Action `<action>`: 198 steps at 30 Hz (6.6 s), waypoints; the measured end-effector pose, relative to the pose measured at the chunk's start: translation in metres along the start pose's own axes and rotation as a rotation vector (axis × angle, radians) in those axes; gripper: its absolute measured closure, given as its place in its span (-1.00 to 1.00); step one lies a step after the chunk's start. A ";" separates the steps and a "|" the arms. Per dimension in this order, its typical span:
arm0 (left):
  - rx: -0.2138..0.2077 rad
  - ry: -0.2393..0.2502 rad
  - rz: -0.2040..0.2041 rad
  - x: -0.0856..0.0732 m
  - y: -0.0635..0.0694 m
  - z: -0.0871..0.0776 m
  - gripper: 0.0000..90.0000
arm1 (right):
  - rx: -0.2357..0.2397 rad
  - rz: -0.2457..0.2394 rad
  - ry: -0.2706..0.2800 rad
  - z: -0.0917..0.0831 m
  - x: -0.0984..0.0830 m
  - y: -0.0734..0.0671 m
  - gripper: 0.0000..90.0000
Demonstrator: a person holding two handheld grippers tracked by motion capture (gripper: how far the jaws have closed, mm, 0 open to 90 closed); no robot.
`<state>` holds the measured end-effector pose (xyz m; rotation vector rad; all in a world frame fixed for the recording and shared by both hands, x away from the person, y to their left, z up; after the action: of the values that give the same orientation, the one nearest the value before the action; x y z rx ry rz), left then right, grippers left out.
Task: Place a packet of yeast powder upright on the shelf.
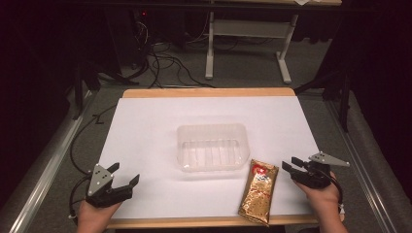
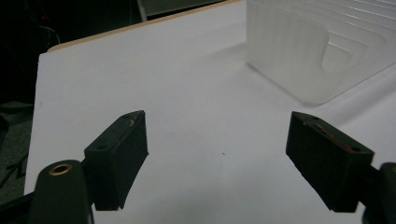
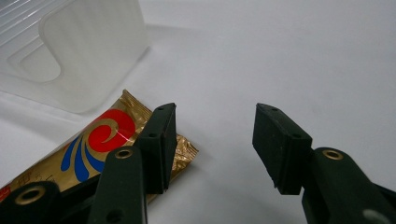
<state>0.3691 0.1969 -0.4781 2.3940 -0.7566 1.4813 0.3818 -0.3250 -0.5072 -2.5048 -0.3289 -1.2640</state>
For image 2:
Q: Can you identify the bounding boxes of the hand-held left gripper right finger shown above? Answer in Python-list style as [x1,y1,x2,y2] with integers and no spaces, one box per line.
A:
[285,111,375,214]

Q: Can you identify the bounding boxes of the translucent white plastic file rack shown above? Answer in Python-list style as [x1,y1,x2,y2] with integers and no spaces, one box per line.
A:
[246,0,396,105]

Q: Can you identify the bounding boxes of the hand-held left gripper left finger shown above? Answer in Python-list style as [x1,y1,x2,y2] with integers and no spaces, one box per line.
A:
[83,109,149,212]

